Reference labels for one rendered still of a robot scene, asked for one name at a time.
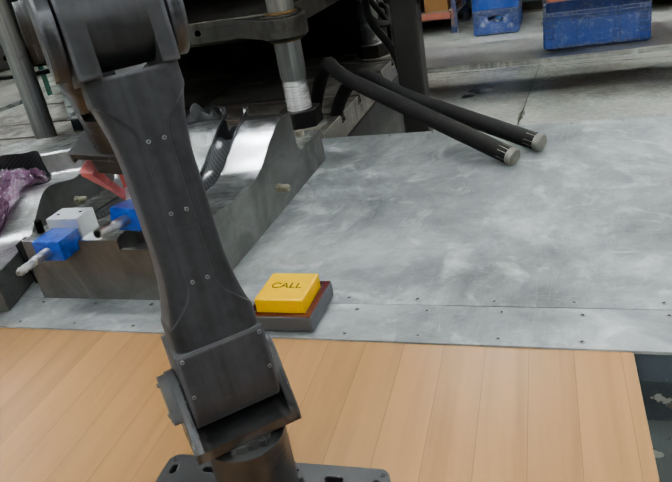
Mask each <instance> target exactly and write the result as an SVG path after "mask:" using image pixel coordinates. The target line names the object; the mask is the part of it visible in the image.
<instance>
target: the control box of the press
mask: <svg viewBox="0 0 672 482"><path fill-rule="evenodd" d="M385 1H386V2H387V4H388V5H389V6H390V14H391V22H392V30H393V38H394V44H393V43H392V42H391V40H390V39H389V37H388V36H387V35H386V34H385V33H384V32H383V30H382V29H381V28H380V27H379V25H378V24H377V23H376V21H375V19H374V18H373V15H372V12H371V8H370V4H369V0H361V3H362V9H363V13H364V16H365V18H366V21H367V23H368V25H369V26H370V28H371V30H372V31H373V32H374V33H375V34H376V36H377V37H378V38H379V39H380V40H381V41H382V43H383V44H384V45H385V47H386V48H387V50H388V51H389V53H390V55H391V57H392V59H393V61H394V64H395V67H396V70H397V73H398V77H399V85H400V86H402V87H404V88H407V89H409V90H412V91H414V92H417V93H420V94H423V95H426V96H429V97H430V93H429V84H428V75H427V65H426V56H425V47H424V38H423V28H422V19H421V10H420V1H421V0H385ZM403 117H404V125H405V133H410V132H425V131H433V129H432V128H430V127H428V126H426V125H424V124H422V123H420V122H418V121H416V120H414V119H412V118H409V117H407V116H405V115H403Z"/></svg>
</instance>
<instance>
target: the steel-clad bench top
mask: <svg viewBox="0 0 672 482"><path fill-rule="evenodd" d="M517 126H520V127H523V128H526V129H529V130H532V131H535V132H538V133H541V134H544V135H546V137H547V143H546V146H545V147H544V149H543V150H541V151H539V152H538V151H535V150H532V149H529V148H527V147H524V146H521V145H518V144H515V143H512V142H510V141H507V140H504V139H501V138H498V137H495V136H492V135H490V134H487V133H484V132H482V133H484V134H486V135H489V136H491V137H493V138H495V139H497V140H500V141H502V142H504V143H506V144H508V145H510V146H513V147H514V148H517V149H519V150H520V153H521V154H520V158H519V160H518V162H517V163H516V164H515V165H513V166H509V165H507V164H505V163H503V162H501V161H499V160H497V159H494V158H492V157H490V156H488V155H486V154H484V153H482V152H480V151H478V150H476V149H474V148H472V147H470V146H468V145H465V144H463V143H461V142H459V141H457V140H455V139H453V138H451V137H449V136H447V135H445V134H443V133H441V132H438V131H425V132H410V133H394V134H379V135H364V136H349V137H334V138H322V142H323V148H324V153H325V161H324V162H323V163H322V164H321V165H320V167H319V168H318V169H317V170H316V171H315V173H314V174H313V175H312V176H311V177H310V179H309V180H308V181H307V182H306V183H305V185H304V186H303V187H302V188H301V189H300V191H299V192H298V193H297V194H296V195H295V197H294V198H293V199H292V200H291V201H290V203H289V204H288V205H287V206H286V207H285V209H284V210H283V211H282V212H281V213H280V215H279V216H278V217H277V218H276V219H275V221H274V222H273V223H272V224H271V225H270V227H269V228H268V229H267V230H266V231H265V233H264V234H263V235H262V236H261V237H260V239H259V240H258V241H257V242H256V243H255V245H254V246H253V247H252V248H251V249H250V251H249V252H248V253H247V254H246V255H245V257H244V258H243V259H242V260H241V261H240V263H239V264H238V265H237V266H236V267H235V269H234V270H233V272H234V274H235V276H236V278H237V280H238V282H239V284H240V286H241V287H242V289H243V291H244V292H245V294H246V296H247V297H248V298H249V299H250V300H251V302H252V304H253V305H254V304H255V298H256V296H257V295H258V294H259V292H260V291H261V289H262V288H263V287H264V285H265V284H266V283H267V281H268V280H269V278H270V277H271V276H272V274H274V273H301V274H318V275H319V280H320V281H330V282H331V283H332V289H333V294H334V295H333V297H332V299H331V301H330V302H329V304H328V306H327V308H326V310H325V312H324V313H323V315H322V317H321V319H320V321H319V322H318V324H317V326H316V328H315V330H314V331H313V332H290V331H266V332H267V333H268V334H269V335H270V337H271V338H278V339H303V340H329V341H354V342H379V343H404V344H430V345H455V346H480V347H505V348H531V349H556V350H581V351H607V352H632V353H633V354H653V355H672V115H667V116H652V117H637V118H622V119H607V120H591V121H576V122H561V123H546V124H531V125H517ZM160 319H161V305H160V300H131V299H81V298H44V296H43V293H42V291H41V288H40V286H39V283H36V282H35V280H34V282H33V283H32V284H31V285H30V287H29V288H28V289H27V290H26V292H25V293H24V294H23V295H22V296H21V298H20V299H19V300H18V301H17V303H16V304H15V305H14V306H13V308H12V309H11V310H10V311H8V312H1V313H0V328H25V329H50V330H76V331H101V332H126V333H152V334H165V332H164V329H163V326H162V323H161V320H160Z"/></svg>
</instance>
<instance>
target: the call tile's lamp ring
mask: <svg viewBox="0 0 672 482"><path fill-rule="evenodd" d="M329 283H330V281H320V284H323V285H322V287H321V289H320V290H319V292H318V294H317V295H316V297H315V299H314V300H313V302H312V304H311V306H310V307H309V309H308V311H307V312H306V313H272V312H255V314H256V316H265V317H301V318H310V316H311V315H312V313H313V311H314V309H315V308H316V306H317V304H318V303H319V301H320V299H321V297H322V296H323V294H324V292H325V290H326V289H327V287H328V285H329Z"/></svg>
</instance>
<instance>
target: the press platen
mask: <svg viewBox="0 0 672 482"><path fill-rule="evenodd" d="M337 1H339V0H293V2H294V7H295V8H294V9H291V10H288V11H284V12H278V13H267V8H266V3H265V0H183V3H184V7H185V11H186V15H187V20H188V25H189V32H190V45H199V44H207V43H215V42H223V41H231V40H239V39H255V40H265V41H266V42H269V43H271V44H280V43H287V42H292V41H296V40H299V39H301V38H302V37H303V36H305V35H306V34H307V32H308V31H309V28H308V22H307V18H309V17H311V16H313V15H314V14H316V13H318V12H320V11H321V10H323V9H325V8H327V7H328V6H330V5H332V4H334V3H335V2H337ZM353 1H354V2H355V3H356V4H357V5H358V6H359V7H360V9H361V10H362V11H363V9H362V3H361V0H353ZM369 4H370V5H371V6H372V7H373V9H374V10H375V11H376V12H377V13H378V15H379V16H380V17H381V18H382V20H379V19H377V18H375V17H374V16H373V18H374V19H375V21H376V23H377V24H378V25H379V26H386V25H387V27H388V28H389V29H392V22H391V14H390V7H389V6H388V5H387V4H386V3H383V2H382V0H377V1H376V2H375V1H374V0H369ZM380 7H381V8H383V9H385V11H386V15H385V13H384V12H383V10H382V9H381V8H380ZM25 45H26V43H25ZM26 47H27V50H28V53H29V56H30V59H31V62H32V64H33V65H36V64H44V63H46V60H43V61H39V59H38V57H37V54H36V52H35V50H34V47H33V45H31V46H27V45H26ZM3 68H10V67H9V65H8V62H7V59H6V56H5V54H4V51H3V48H2V46H1V43H0V69H3Z"/></svg>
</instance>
